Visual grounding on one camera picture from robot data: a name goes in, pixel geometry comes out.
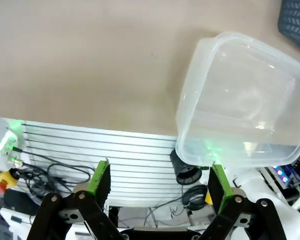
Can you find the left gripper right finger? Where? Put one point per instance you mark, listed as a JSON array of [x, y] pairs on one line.
[[218, 187]]

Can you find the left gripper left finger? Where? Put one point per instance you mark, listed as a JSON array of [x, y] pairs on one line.
[[97, 180]]

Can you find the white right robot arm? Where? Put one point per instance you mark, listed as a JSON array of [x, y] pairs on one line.
[[250, 182]]

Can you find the black mesh cylinder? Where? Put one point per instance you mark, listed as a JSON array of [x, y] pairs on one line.
[[185, 172]]

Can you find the electronics box with coloured lights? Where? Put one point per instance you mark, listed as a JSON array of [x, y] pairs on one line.
[[287, 172]]

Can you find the clear plastic bin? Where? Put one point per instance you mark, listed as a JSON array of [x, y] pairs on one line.
[[240, 100]]

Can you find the yellow emergency stop button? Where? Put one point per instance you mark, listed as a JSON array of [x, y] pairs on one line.
[[6, 178]]

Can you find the black plastic crate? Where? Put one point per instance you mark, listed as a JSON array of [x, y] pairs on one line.
[[296, 22]]

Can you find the ribbed aluminium base plate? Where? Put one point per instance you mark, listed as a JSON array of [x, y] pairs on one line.
[[140, 150]]

